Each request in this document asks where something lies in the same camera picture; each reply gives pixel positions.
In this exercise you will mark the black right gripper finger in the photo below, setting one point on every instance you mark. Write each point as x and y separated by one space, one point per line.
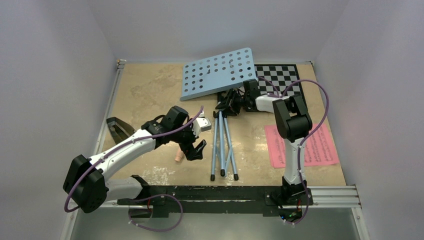
225 99
229 110

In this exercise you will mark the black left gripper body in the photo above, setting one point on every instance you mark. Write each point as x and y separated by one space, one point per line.
185 138

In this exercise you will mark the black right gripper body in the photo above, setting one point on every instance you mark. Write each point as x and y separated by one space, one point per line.
241 99

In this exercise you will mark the light blue music stand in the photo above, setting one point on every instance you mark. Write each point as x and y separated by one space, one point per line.
212 75

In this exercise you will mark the black metronome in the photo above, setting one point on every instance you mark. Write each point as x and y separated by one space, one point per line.
119 129

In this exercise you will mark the pink sheet music back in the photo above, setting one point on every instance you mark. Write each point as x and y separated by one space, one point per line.
320 149

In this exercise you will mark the pink sheet music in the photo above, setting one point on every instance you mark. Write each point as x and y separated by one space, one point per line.
320 149
275 146

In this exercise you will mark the pink sheet music front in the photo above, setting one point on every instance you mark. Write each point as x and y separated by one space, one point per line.
275 146

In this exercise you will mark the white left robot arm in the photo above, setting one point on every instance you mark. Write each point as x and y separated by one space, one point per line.
88 182

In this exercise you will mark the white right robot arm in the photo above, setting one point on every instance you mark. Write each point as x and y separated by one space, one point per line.
293 124

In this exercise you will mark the black white chessboard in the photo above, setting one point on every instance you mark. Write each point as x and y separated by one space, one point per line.
271 80

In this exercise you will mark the pink recorder flute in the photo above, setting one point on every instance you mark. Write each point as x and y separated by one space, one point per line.
179 156

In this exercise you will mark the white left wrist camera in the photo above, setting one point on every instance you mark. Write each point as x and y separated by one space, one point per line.
201 124

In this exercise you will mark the aluminium frame rail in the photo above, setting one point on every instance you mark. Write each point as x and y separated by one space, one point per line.
328 184

